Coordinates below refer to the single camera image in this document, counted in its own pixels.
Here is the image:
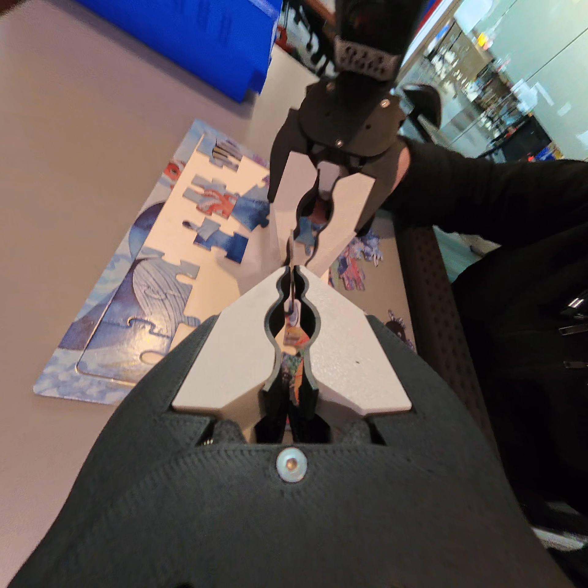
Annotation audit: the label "person's right forearm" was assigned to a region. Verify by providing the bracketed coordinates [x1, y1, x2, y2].
[381, 138, 588, 247]

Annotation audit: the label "blue white-striped puzzle piece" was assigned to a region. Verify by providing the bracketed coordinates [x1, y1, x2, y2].
[183, 218, 250, 263]

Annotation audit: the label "blue object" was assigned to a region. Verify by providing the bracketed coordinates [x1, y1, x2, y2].
[76, 0, 284, 103]

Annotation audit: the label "joined blue whale puzzle pieces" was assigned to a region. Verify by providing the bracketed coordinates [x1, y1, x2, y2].
[76, 248, 201, 384]

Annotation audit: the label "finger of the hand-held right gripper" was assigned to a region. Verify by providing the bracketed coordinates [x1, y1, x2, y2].
[305, 172, 376, 277]
[269, 152, 320, 268]

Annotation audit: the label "red octopus puzzle piece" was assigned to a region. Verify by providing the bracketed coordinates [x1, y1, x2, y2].
[184, 176, 239, 217]

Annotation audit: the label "black urchin eye puzzle piece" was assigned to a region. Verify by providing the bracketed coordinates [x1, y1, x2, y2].
[385, 310, 417, 352]

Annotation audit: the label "dark perforated panel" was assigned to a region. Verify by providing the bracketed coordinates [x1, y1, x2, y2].
[395, 216, 501, 460]

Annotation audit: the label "white plastic object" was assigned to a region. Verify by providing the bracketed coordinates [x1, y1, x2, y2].
[532, 527, 588, 553]

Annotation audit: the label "joined coral reef puzzle pieces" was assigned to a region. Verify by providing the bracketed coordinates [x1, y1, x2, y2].
[331, 230, 384, 291]

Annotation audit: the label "ocean jigsaw puzzle frame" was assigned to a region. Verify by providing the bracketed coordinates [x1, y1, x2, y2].
[33, 119, 332, 406]

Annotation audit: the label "yellow black striped fish piece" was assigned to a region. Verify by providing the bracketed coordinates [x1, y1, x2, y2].
[210, 140, 243, 172]

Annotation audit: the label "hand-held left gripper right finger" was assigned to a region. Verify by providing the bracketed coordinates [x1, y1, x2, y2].
[289, 266, 413, 443]

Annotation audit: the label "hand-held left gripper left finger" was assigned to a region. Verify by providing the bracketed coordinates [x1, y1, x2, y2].
[171, 266, 294, 443]

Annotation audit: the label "dark blue whale face piece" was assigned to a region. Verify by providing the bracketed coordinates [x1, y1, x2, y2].
[296, 216, 327, 256]

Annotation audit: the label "joined orange crab puzzle pieces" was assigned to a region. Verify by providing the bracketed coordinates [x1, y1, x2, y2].
[279, 322, 309, 406]

